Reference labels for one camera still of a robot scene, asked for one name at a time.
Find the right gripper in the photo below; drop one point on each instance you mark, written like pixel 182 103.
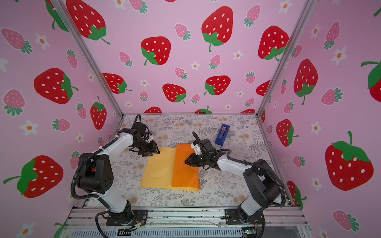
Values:
pixel 197 159

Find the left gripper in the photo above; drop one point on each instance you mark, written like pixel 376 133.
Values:
pixel 151 151

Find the orange wrapping paper sheet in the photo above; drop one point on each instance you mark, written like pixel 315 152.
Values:
pixel 168 170

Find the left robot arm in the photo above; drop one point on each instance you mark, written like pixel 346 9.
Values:
pixel 94 176

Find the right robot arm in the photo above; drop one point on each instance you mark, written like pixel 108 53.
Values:
pixel 265 186

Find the blue tape dispenser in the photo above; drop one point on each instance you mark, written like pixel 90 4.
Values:
pixel 222 134

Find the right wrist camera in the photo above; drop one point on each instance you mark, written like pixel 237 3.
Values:
pixel 197 148

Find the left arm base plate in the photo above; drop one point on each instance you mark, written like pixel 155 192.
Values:
pixel 129 218

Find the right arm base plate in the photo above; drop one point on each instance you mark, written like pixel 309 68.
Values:
pixel 239 217

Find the aluminium front frame rail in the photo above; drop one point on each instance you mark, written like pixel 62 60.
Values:
pixel 190 222

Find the left aluminium corner post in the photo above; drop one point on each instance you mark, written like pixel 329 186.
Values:
pixel 64 14

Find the aluminium corner post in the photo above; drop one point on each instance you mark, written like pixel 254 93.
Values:
pixel 293 40
pixel 64 14

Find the right aluminium corner post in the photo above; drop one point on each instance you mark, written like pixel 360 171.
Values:
pixel 293 40

